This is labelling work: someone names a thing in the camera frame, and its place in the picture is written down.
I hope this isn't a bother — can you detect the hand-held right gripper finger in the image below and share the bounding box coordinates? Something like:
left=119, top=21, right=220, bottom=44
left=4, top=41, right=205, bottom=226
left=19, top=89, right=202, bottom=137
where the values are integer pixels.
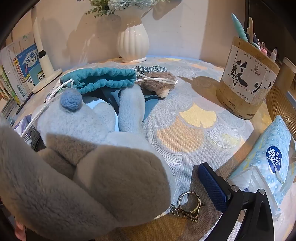
left=198, top=162, right=281, bottom=241

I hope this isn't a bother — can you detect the pale blue plush toy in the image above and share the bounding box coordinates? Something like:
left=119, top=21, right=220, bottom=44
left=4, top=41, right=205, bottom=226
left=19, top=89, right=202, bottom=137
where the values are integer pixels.
left=0, top=89, right=205, bottom=241

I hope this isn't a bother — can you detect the blue dotted tissue pack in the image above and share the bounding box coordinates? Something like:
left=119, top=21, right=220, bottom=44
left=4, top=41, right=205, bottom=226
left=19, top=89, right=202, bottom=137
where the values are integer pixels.
left=228, top=115, right=293, bottom=215

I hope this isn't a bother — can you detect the brown plush toy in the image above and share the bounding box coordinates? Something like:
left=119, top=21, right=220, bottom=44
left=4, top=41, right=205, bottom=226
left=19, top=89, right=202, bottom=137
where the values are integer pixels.
left=135, top=72, right=178, bottom=98

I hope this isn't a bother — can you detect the bamboo pen holder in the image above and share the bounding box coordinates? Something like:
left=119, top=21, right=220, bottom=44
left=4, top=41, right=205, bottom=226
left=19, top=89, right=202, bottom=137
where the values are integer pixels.
left=216, top=36, right=280, bottom=120

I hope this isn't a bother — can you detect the striped scrunchie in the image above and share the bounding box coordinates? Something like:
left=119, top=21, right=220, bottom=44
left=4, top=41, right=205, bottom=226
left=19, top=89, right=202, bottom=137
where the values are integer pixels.
left=132, top=65, right=168, bottom=76

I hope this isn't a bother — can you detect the teal ribbed pen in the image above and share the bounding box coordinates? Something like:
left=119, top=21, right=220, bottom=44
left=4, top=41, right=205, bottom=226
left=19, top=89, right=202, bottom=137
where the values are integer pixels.
left=231, top=13, right=249, bottom=43

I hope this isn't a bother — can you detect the beige pen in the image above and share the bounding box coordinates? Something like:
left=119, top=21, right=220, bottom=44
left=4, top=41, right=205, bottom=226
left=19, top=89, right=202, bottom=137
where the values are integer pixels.
left=246, top=16, right=255, bottom=42

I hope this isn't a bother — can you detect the white ribbed vase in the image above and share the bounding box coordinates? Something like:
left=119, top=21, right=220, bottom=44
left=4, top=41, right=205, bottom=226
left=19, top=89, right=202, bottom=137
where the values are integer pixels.
left=116, top=9, right=149, bottom=63

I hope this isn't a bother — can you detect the black pen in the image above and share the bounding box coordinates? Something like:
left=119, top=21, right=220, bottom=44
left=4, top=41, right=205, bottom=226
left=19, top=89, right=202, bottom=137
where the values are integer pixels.
left=16, top=91, right=34, bottom=114

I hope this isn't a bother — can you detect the white desk lamp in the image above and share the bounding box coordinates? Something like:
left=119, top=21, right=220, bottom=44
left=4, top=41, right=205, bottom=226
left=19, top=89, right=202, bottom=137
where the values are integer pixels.
left=31, top=6, right=63, bottom=94

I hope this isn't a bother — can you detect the row of books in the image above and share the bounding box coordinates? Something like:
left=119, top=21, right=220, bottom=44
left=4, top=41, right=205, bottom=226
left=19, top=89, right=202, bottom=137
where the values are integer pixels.
left=0, top=66, right=21, bottom=117

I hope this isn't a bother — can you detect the teal drawstring bag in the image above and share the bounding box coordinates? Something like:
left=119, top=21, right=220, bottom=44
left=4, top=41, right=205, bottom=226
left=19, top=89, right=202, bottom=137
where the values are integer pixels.
left=22, top=67, right=178, bottom=139

